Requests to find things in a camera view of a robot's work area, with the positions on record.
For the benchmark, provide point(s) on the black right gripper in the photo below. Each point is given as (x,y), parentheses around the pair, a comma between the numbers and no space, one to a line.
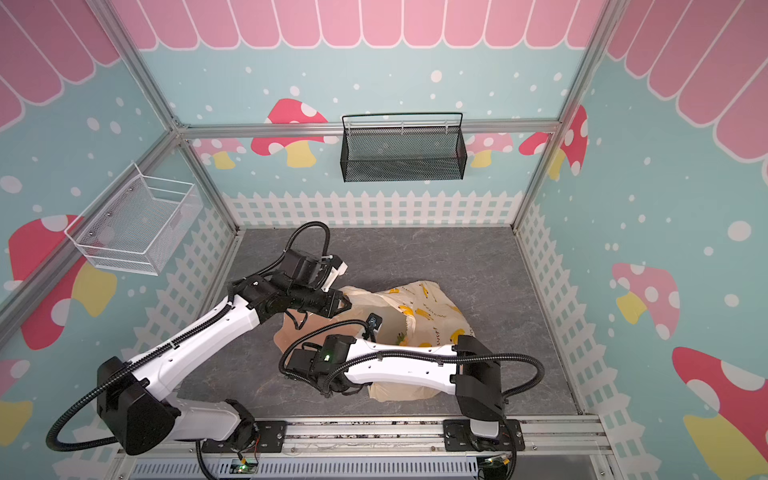
(294,365)

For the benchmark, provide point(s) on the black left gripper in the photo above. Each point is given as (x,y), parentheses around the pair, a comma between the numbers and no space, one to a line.
(332,299)

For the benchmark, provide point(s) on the beige plastic bag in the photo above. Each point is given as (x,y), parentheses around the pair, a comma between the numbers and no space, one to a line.
(418,314)

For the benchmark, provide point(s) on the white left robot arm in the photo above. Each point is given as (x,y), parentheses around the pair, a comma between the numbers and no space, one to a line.
(135,399)

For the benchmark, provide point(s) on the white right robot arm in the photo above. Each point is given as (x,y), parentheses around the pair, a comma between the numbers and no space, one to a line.
(343,358)

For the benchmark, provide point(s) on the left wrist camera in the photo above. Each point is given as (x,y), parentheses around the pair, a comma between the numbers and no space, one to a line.
(310,271)

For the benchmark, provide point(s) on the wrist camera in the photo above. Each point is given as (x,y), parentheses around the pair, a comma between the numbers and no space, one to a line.
(372,326)
(310,271)

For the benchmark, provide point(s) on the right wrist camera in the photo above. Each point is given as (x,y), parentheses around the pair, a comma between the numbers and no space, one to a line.
(372,326)

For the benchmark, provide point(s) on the black mesh wall basket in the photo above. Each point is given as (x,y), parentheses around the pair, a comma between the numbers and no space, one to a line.
(398,147)

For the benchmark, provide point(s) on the white wire wall basket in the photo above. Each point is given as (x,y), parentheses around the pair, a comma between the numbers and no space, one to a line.
(137,226)

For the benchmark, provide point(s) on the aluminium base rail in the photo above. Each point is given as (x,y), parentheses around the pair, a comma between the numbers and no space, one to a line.
(528,447)

